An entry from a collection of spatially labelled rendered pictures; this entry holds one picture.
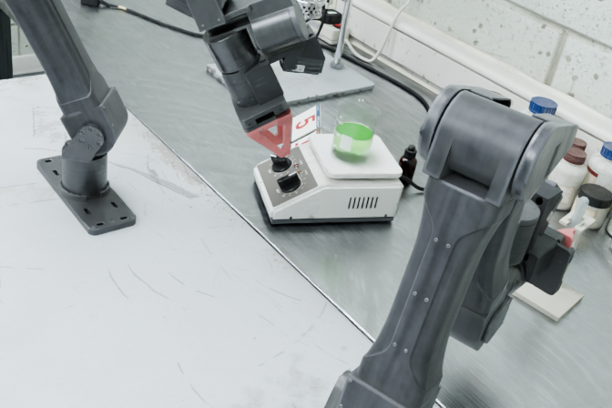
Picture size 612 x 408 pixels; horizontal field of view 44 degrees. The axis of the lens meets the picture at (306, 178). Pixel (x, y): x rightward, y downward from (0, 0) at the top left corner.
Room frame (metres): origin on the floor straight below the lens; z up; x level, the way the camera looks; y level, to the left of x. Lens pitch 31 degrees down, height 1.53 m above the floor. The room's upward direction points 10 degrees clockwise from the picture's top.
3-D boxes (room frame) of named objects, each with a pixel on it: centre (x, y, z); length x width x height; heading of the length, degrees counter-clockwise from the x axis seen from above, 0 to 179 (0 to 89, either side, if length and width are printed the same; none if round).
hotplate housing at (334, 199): (1.01, -0.04, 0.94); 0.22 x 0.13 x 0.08; 111
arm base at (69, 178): (0.91, 0.31, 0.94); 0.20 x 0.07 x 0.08; 43
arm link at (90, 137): (0.91, 0.30, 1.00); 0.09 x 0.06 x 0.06; 2
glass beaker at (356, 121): (1.01, -0.06, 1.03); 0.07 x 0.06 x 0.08; 22
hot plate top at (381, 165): (1.02, -0.07, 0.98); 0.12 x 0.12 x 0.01; 21
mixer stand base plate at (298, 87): (1.45, 0.07, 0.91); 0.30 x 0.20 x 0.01; 133
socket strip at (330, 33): (1.84, 0.11, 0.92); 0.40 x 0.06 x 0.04; 43
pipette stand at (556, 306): (0.87, -0.36, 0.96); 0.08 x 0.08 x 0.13; 52
